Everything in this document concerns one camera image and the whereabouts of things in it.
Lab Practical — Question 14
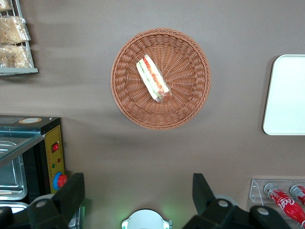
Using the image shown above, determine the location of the steel pan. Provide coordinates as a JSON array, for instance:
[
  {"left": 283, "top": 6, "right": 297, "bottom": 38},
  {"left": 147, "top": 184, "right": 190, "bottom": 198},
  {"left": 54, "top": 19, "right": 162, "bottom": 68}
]
[
  {"left": 0, "top": 201, "right": 30, "bottom": 215},
  {"left": 0, "top": 140, "right": 28, "bottom": 201}
]

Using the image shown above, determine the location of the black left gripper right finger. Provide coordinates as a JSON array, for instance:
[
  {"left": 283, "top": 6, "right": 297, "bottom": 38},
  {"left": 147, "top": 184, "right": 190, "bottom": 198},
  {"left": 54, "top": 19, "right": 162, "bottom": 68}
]
[{"left": 182, "top": 173, "right": 293, "bottom": 229}]

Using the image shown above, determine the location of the grey wire rack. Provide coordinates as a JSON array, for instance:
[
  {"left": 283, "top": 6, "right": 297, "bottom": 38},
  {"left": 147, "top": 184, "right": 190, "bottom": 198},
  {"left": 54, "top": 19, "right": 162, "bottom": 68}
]
[{"left": 0, "top": 0, "right": 39, "bottom": 76}]

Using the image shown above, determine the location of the wrapped crumbly bread pack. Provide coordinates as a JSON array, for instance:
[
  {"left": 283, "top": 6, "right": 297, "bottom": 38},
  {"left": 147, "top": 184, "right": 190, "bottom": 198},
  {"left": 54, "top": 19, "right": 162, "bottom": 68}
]
[
  {"left": 0, "top": 16, "right": 31, "bottom": 46},
  {"left": 0, "top": 0, "right": 12, "bottom": 12},
  {"left": 0, "top": 44, "right": 33, "bottom": 69}
]

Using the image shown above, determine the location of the clear acrylic bottle rack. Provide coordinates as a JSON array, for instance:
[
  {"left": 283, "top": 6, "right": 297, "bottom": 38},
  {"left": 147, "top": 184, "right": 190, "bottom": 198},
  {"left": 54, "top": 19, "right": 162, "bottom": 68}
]
[{"left": 247, "top": 178, "right": 305, "bottom": 229}]

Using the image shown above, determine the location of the black sealing machine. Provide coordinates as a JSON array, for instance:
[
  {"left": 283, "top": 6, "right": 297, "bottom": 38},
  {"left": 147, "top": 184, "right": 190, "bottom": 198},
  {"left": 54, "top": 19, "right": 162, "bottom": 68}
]
[{"left": 0, "top": 115, "right": 69, "bottom": 208}]

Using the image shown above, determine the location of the triangle sandwich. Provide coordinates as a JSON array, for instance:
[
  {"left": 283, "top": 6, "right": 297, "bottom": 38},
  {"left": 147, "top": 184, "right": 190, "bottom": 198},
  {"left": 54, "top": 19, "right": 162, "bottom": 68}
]
[{"left": 135, "top": 54, "right": 173, "bottom": 104}]

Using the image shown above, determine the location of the cream plastic tray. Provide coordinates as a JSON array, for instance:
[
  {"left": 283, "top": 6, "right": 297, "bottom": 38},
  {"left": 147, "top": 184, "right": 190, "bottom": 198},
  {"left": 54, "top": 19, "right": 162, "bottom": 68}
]
[{"left": 262, "top": 54, "right": 305, "bottom": 136}]

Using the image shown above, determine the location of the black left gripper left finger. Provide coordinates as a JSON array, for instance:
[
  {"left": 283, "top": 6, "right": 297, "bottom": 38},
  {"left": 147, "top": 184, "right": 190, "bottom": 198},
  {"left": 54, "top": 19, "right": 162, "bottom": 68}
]
[{"left": 0, "top": 172, "right": 86, "bottom": 229}]

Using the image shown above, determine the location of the red cola bottle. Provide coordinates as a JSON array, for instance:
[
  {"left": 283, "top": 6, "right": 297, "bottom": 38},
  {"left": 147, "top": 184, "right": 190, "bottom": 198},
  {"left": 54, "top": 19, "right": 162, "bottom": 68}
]
[
  {"left": 289, "top": 184, "right": 305, "bottom": 206},
  {"left": 263, "top": 182, "right": 305, "bottom": 227}
]

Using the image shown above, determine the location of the round brown wicker basket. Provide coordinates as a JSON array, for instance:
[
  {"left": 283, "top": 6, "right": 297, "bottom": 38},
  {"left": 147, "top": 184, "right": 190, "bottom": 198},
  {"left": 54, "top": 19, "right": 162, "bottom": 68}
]
[{"left": 110, "top": 28, "right": 212, "bottom": 131}]

